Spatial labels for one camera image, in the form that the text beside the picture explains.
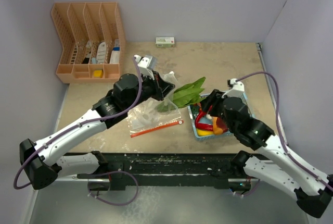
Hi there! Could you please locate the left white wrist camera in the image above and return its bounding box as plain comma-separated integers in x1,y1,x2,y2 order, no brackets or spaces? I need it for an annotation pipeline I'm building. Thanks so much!
134,55,157,76

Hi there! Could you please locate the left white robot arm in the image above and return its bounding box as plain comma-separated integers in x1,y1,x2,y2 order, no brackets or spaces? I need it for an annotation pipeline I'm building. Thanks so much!
19,71,175,190

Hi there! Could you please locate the white tube in organizer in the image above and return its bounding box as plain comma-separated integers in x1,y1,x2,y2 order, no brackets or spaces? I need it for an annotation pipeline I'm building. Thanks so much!
96,42,107,64

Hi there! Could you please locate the yellow pepper piece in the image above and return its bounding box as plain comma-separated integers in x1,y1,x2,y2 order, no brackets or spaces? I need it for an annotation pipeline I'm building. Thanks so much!
196,129,214,136

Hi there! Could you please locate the green leafy vegetable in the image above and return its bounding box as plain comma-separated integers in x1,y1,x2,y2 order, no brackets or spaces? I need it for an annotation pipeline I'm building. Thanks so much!
155,77,206,113

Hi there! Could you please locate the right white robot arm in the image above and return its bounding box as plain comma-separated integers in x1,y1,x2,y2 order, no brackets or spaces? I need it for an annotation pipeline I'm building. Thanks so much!
200,90,332,218

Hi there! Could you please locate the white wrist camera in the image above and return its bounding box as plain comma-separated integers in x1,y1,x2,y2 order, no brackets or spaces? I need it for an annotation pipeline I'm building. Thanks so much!
134,55,157,76
223,78,245,98

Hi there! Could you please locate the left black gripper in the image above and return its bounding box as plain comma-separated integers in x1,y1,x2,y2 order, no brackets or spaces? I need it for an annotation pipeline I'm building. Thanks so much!
124,70,174,111

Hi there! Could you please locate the blue plastic basket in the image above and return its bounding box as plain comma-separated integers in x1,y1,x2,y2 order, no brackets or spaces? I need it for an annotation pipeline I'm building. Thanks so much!
187,92,255,141

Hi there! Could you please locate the polka dot zip bag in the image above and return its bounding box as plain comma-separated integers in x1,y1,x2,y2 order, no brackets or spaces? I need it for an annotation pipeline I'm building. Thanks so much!
127,71,181,134

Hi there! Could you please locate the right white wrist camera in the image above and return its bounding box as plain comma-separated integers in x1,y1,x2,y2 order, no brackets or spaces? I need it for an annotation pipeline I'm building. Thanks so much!
223,78,245,98

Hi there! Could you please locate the small green white box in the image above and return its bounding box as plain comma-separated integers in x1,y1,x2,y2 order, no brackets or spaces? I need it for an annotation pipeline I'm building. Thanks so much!
156,36,175,48

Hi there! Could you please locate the orange plastic desk organizer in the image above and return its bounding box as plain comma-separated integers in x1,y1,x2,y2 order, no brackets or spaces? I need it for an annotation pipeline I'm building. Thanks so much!
51,2,126,84

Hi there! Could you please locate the red chili pepper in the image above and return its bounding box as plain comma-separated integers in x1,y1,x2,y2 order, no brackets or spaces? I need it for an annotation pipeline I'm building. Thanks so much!
195,122,213,131
195,107,213,125

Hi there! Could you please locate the red zipper clear bag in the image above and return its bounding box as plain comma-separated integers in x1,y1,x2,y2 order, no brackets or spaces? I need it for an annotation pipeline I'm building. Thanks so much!
127,113,184,138

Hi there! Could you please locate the yellow block in organizer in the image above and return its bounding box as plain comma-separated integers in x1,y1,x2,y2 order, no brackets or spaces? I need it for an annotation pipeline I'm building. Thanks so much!
93,70,103,78

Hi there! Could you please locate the blue white box in organizer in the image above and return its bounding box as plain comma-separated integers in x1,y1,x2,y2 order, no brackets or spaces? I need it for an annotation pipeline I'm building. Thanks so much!
109,39,120,64

